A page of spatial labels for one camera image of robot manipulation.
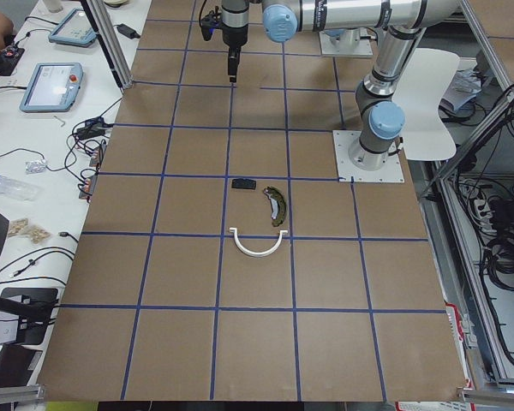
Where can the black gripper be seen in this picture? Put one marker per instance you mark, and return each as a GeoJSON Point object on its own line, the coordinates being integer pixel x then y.
{"type": "Point", "coordinates": [233, 36]}

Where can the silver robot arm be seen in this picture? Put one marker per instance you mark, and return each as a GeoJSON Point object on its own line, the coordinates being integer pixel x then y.
{"type": "Point", "coordinates": [236, 6]}
{"type": "Point", "coordinates": [403, 22]}

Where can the black power adapter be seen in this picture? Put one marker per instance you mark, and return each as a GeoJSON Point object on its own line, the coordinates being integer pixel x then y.
{"type": "Point", "coordinates": [127, 31]}

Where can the black brake pad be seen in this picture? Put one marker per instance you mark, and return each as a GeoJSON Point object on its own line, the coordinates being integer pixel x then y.
{"type": "Point", "coordinates": [243, 184]}

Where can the green brake shoe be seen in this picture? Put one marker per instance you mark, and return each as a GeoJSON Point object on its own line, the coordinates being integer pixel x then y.
{"type": "Point", "coordinates": [278, 205]}

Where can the far blue teach pendant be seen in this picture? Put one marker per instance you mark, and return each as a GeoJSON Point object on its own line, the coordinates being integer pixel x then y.
{"type": "Point", "coordinates": [74, 29]}

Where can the blue teach pendant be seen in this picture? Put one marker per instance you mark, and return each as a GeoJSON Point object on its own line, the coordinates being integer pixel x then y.
{"type": "Point", "coordinates": [74, 29]}
{"type": "Point", "coordinates": [53, 87]}

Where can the near blue teach pendant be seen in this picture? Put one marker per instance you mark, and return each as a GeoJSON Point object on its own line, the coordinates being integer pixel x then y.
{"type": "Point", "coordinates": [53, 87]}

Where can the white plastic chair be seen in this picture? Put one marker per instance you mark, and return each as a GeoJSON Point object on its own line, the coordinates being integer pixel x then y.
{"type": "Point", "coordinates": [419, 91]}

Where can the clear plastic water bottle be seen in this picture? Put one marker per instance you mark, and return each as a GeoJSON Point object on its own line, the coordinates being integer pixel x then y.
{"type": "Point", "coordinates": [18, 190]}

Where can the bag of wooden pieces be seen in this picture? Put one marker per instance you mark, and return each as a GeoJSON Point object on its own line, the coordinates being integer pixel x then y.
{"type": "Point", "coordinates": [23, 228]}

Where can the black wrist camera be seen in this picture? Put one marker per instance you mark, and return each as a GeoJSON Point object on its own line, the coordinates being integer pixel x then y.
{"type": "Point", "coordinates": [210, 23]}

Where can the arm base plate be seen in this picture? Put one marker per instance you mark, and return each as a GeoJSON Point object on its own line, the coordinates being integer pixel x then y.
{"type": "Point", "coordinates": [354, 164]}
{"type": "Point", "coordinates": [353, 43]}

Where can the aluminium frame post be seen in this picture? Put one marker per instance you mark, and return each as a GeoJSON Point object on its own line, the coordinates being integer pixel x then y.
{"type": "Point", "coordinates": [102, 25]}

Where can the white curved plastic bracket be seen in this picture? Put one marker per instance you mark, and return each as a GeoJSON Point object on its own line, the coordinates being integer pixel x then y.
{"type": "Point", "coordinates": [258, 248]}

